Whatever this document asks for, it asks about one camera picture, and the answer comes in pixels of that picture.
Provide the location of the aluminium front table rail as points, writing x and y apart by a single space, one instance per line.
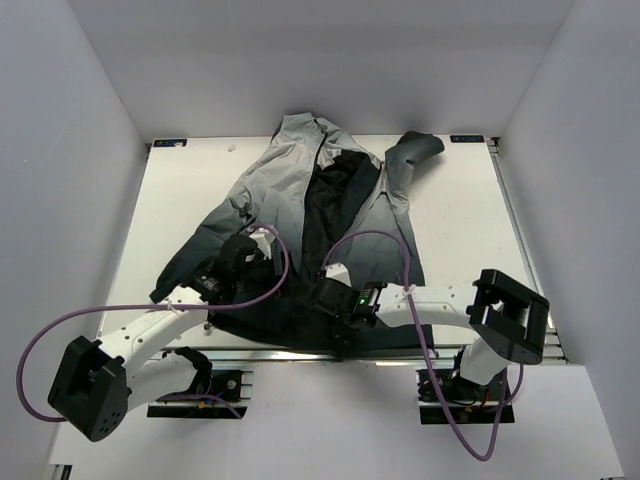
552 355

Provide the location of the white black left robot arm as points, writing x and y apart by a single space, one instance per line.
99 381

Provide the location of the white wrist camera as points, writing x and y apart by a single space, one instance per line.
266 241
338 272

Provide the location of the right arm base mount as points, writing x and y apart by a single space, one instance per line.
470 404

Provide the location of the aluminium right table rail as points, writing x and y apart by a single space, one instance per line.
509 198

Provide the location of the grey gradient zip jacket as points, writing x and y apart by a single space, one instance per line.
328 197

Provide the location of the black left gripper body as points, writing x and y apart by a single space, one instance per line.
259 278

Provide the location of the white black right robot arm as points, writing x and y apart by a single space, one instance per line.
508 318

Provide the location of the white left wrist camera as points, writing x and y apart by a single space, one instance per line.
266 241

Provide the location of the blue table label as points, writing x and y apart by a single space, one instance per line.
170 143
467 138

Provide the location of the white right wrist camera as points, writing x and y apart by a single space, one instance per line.
338 272

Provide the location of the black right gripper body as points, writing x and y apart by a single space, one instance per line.
343 318

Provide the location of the aluminium table rail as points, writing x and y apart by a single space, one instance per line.
509 198
552 355

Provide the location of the right blue table label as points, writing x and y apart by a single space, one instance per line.
467 138

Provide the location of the left blue table label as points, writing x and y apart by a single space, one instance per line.
170 143

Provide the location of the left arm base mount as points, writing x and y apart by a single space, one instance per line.
226 395

